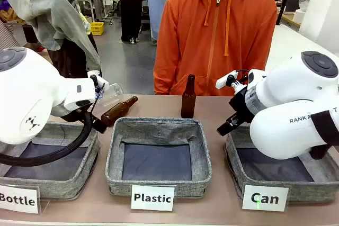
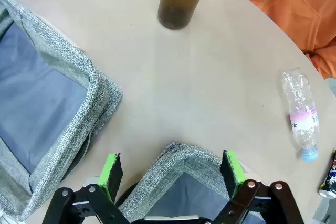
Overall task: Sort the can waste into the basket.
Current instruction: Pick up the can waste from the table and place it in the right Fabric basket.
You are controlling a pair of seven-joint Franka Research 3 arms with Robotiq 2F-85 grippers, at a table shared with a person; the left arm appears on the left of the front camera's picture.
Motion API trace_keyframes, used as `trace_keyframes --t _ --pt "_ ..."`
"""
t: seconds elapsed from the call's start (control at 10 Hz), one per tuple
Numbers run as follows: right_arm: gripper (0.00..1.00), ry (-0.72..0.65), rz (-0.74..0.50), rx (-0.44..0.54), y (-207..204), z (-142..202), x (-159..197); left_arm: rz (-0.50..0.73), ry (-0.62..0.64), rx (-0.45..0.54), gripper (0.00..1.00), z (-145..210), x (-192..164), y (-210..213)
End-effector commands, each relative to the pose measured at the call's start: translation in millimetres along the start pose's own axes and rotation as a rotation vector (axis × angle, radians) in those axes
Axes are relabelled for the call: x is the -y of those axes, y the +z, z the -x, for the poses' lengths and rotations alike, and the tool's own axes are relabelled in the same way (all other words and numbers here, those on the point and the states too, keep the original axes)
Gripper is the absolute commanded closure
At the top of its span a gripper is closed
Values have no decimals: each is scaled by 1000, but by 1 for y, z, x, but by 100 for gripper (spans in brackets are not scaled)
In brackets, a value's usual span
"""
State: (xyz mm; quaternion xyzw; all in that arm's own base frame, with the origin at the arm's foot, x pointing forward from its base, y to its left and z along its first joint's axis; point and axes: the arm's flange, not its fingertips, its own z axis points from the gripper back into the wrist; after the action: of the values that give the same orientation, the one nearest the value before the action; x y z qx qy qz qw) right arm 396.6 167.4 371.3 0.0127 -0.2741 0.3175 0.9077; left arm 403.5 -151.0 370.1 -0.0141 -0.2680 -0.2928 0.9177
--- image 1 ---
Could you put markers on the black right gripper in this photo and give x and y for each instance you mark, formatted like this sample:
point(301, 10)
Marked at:
point(242, 104)

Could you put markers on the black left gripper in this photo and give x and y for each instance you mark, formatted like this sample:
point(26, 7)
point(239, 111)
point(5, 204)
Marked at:
point(76, 113)

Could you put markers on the large clear plastic bottle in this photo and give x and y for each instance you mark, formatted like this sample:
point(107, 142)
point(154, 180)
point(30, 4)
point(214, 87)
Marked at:
point(114, 93)

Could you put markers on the brown glass bottle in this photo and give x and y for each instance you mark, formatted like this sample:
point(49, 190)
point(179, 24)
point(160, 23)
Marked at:
point(119, 110)
point(188, 99)

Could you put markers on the black wrap on arm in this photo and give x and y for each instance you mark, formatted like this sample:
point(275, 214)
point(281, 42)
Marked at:
point(324, 133)

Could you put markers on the person's right forearm orange sleeve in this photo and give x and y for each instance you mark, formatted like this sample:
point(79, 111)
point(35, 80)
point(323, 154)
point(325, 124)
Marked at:
point(164, 72)

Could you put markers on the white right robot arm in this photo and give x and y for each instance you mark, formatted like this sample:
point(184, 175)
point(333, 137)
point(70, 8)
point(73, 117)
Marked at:
point(288, 88)

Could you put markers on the person's left forearm orange sleeve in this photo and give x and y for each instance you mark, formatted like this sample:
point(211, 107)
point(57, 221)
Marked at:
point(262, 51)

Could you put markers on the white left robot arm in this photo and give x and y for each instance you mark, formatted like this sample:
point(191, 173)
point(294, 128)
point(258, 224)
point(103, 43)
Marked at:
point(29, 96)

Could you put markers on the grey fabric basket plastic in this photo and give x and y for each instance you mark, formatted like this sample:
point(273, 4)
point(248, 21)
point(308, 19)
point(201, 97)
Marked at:
point(156, 136)

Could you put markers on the grey fabric basket bottle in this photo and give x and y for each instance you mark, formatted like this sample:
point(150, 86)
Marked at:
point(66, 186)

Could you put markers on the grey fabric basket can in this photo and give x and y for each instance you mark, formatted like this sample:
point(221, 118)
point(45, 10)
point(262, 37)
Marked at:
point(278, 181)

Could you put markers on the white Can label sign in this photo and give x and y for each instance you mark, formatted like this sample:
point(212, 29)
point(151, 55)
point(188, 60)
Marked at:
point(265, 198)

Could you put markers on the person in orange hoodie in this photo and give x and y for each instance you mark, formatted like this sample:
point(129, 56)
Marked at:
point(214, 38)

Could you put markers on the white Plastic label sign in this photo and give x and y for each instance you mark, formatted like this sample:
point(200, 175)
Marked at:
point(152, 197)

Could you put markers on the yellow plastic crate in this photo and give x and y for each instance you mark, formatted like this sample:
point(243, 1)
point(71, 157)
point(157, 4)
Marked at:
point(97, 28)

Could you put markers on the white side table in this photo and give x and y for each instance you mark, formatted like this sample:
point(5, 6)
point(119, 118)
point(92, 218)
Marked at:
point(288, 43)

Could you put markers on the white Bottle label sign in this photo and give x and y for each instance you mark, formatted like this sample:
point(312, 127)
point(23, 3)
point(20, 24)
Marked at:
point(18, 199)

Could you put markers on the person in grey jacket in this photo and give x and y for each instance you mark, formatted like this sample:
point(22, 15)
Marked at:
point(50, 17)

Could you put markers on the person in black trousers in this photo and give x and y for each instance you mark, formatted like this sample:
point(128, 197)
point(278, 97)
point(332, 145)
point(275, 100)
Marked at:
point(130, 6)

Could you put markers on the background work desk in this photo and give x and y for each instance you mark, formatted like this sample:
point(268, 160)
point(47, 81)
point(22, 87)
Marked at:
point(88, 1)

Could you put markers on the white paper roll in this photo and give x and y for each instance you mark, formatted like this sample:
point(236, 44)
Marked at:
point(300, 16)

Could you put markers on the checked cloth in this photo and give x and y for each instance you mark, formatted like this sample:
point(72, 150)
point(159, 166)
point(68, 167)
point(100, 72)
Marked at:
point(6, 35)

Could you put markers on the clear glass jar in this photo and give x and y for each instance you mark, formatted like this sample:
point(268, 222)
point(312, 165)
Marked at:
point(304, 2)

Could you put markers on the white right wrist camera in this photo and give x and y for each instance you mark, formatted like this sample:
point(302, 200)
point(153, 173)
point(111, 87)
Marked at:
point(225, 80)

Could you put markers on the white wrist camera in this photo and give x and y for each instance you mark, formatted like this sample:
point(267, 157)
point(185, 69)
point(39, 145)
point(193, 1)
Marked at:
point(98, 80)
point(225, 80)

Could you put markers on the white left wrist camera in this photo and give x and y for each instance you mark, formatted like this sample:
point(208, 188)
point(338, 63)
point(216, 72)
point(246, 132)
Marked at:
point(98, 80)

